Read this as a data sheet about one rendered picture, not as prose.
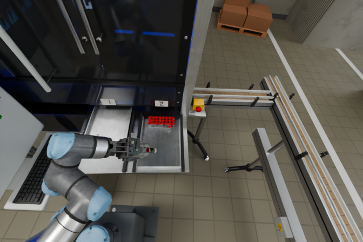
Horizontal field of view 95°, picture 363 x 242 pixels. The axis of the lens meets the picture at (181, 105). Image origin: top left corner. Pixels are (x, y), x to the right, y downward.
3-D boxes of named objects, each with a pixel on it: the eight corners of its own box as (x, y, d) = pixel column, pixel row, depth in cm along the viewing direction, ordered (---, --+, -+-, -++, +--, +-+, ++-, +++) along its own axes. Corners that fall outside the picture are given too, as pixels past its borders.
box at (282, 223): (273, 217, 126) (280, 216, 119) (279, 217, 127) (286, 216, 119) (279, 237, 119) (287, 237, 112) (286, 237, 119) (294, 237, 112)
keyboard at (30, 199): (51, 135, 112) (48, 133, 110) (72, 136, 113) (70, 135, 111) (13, 203, 88) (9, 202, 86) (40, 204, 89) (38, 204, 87)
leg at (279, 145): (242, 164, 187) (281, 132, 126) (250, 164, 188) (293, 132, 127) (244, 172, 182) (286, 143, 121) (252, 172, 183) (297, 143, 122)
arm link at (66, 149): (44, 150, 50) (54, 125, 49) (82, 152, 58) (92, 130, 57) (46, 167, 45) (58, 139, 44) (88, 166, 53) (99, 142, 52)
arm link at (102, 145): (84, 159, 56) (88, 134, 59) (98, 159, 59) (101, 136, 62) (95, 158, 51) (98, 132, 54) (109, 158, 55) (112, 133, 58)
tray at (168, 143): (143, 119, 118) (142, 116, 115) (179, 120, 120) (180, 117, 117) (136, 168, 98) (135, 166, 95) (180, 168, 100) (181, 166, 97)
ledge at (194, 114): (187, 102, 133) (187, 101, 131) (203, 103, 134) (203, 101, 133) (188, 117, 125) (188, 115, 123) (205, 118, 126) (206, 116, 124)
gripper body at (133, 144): (140, 158, 63) (110, 158, 54) (127, 159, 68) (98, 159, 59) (141, 138, 65) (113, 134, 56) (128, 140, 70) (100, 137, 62)
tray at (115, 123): (97, 104, 122) (95, 101, 119) (133, 105, 124) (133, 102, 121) (82, 148, 101) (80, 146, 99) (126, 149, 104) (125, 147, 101)
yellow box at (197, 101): (191, 102, 121) (193, 95, 115) (201, 102, 121) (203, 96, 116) (192, 111, 116) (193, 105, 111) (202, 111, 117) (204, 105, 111)
